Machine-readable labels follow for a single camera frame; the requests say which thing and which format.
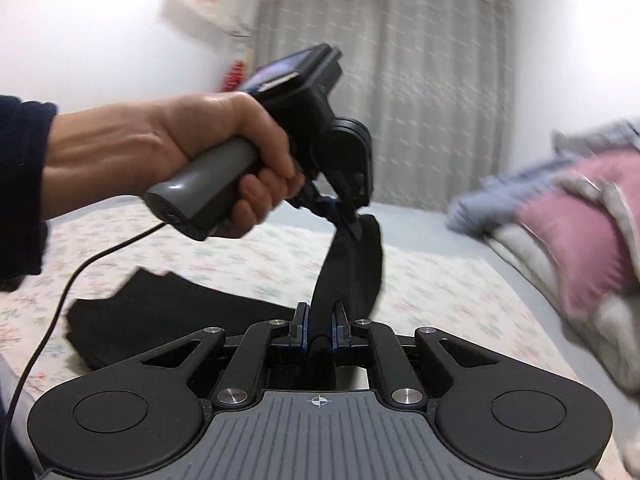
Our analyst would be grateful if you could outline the person's left forearm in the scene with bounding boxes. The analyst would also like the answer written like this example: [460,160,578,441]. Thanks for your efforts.
[0,94,101,293]

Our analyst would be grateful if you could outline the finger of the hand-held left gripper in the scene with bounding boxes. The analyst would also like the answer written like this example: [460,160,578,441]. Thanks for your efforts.
[299,182,365,241]

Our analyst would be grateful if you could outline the grey star-patterned curtain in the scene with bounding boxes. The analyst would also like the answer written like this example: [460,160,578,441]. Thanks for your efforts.
[250,0,516,213]

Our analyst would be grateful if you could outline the pink pillow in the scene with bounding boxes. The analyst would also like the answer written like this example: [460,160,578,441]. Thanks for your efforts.
[515,152,640,318]

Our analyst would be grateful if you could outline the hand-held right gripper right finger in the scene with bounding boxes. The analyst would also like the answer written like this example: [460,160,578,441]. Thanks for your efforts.
[330,302,501,407]

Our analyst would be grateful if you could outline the black cable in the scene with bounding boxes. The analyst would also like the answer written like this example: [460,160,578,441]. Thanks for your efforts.
[0,221,168,480]

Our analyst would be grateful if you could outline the person's left hand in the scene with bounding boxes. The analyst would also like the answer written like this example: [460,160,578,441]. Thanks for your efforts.
[95,91,306,240]

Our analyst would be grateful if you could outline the black pants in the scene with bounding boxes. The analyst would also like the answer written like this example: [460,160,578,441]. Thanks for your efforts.
[66,214,385,376]

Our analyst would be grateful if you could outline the pale grey-blue bed sheet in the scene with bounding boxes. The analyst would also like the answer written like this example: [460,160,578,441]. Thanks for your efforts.
[0,198,640,480]

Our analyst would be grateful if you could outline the blue-grey cloth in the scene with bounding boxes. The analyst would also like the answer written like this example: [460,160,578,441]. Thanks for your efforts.
[445,152,581,236]

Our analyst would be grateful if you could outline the red hanging ornament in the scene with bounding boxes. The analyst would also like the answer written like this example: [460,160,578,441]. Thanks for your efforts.
[222,45,256,93]

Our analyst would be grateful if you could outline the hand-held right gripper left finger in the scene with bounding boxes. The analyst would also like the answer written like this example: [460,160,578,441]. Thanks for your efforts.
[140,302,313,408]

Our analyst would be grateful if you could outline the pink and grey pillows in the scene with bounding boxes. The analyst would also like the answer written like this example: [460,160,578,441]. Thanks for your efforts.
[487,119,640,401]

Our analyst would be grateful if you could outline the floral printed sheet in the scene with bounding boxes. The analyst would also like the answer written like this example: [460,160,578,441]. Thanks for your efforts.
[0,205,586,411]

